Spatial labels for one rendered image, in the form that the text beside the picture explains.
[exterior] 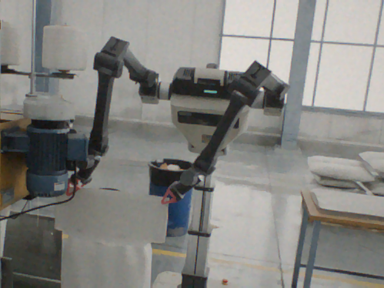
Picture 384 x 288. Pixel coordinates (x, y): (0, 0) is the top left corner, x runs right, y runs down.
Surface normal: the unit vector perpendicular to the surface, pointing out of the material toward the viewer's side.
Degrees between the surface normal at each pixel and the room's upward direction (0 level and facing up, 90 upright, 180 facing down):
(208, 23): 90
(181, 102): 40
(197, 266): 90
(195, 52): 90
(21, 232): 90
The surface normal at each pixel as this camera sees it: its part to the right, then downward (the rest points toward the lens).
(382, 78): -0.22, 0.19
